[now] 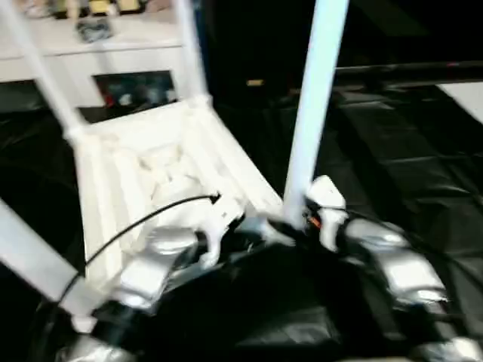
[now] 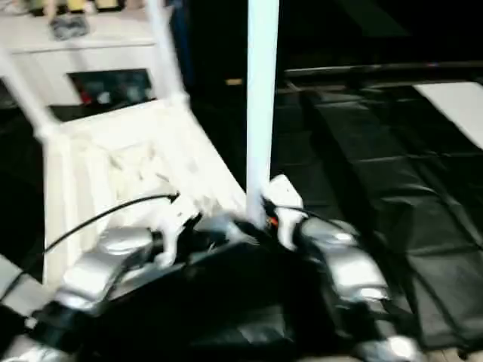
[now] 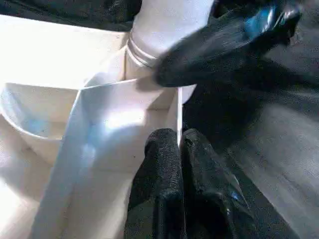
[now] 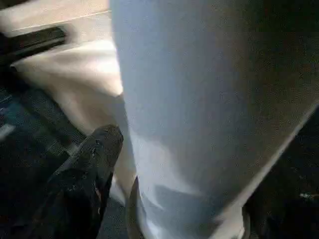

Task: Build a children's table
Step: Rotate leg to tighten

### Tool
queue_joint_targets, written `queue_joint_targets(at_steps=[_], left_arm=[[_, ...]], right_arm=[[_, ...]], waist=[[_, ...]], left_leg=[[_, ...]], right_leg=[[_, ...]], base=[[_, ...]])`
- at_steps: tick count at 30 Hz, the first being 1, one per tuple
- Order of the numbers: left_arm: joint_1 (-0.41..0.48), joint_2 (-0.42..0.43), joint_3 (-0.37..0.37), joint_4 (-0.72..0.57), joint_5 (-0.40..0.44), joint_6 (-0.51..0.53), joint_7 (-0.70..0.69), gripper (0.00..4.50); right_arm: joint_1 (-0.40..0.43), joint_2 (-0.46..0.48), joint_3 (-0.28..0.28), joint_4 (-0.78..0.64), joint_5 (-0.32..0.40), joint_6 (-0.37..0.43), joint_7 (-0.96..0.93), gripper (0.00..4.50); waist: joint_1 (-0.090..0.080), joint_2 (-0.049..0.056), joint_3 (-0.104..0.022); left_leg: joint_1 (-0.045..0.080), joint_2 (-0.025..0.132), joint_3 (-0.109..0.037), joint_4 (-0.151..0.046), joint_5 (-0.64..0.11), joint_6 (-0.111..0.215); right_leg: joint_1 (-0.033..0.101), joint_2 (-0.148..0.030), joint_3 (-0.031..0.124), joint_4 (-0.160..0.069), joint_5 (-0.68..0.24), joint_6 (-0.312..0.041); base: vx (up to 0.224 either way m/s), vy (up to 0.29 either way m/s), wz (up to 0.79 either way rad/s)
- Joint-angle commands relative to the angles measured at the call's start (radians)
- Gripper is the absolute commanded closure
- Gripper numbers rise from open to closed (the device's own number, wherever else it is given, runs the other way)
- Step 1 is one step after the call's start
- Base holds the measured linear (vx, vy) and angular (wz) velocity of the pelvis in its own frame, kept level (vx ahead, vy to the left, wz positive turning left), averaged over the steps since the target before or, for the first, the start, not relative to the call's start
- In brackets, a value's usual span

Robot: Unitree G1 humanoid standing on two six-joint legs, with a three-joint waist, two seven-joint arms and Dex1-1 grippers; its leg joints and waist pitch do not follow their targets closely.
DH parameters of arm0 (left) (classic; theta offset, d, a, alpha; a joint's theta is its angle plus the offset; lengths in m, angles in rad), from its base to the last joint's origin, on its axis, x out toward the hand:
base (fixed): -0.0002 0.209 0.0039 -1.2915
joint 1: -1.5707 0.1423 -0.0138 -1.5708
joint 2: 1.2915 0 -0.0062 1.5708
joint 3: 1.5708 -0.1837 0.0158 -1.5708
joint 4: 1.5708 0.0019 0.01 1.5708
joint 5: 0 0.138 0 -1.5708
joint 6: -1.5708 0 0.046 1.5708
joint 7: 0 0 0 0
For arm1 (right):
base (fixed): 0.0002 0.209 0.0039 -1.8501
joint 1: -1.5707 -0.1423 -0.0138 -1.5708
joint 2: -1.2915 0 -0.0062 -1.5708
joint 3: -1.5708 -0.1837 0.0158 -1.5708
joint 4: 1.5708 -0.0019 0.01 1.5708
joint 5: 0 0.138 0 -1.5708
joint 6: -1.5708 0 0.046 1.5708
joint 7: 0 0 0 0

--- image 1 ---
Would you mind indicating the white plastic table leg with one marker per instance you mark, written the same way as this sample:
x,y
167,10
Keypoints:
x,y
41,68
34,245
313,94
194,56

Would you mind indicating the white plastic table top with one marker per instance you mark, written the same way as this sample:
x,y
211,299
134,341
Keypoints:
x,y
132,151

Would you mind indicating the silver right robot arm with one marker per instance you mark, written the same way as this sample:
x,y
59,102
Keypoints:
x,y
407,267

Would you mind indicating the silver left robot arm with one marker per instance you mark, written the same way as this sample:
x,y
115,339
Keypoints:
x,y
151,264

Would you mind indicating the black glossy mat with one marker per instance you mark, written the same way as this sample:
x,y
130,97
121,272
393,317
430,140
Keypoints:
x,y
396,151

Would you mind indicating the small yellow label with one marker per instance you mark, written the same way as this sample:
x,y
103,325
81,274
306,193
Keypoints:
x,y
254,82

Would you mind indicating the small white jar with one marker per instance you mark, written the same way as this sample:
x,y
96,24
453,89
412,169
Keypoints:
x,y
125,100
170,95

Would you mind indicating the long black bar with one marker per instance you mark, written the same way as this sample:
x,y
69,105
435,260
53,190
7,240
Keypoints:
x,y
407,71

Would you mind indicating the red bottle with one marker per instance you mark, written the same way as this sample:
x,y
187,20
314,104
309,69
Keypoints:
x,y
108,100

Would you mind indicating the white flat panel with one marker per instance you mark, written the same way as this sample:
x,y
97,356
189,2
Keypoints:
x,y
466,100

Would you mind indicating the white sideboard cabinet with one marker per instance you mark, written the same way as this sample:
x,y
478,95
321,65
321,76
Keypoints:
x,y
132,56

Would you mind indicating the bag of black parts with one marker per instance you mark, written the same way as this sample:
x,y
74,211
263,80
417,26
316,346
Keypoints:
x,y
94,31

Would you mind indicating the black framed plaque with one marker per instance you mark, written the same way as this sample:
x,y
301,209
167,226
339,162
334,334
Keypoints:
x,y
128,5

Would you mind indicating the small white figurine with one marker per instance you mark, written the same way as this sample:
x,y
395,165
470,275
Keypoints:
x,y
72,9

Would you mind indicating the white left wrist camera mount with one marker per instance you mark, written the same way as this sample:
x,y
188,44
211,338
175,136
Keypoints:
x,y
217,226

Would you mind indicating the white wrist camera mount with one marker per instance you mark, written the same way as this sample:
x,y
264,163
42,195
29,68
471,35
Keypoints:
x,y
328,192
217,226

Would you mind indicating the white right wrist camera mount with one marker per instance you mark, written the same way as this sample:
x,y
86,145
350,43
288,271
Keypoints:
x,y
328,192

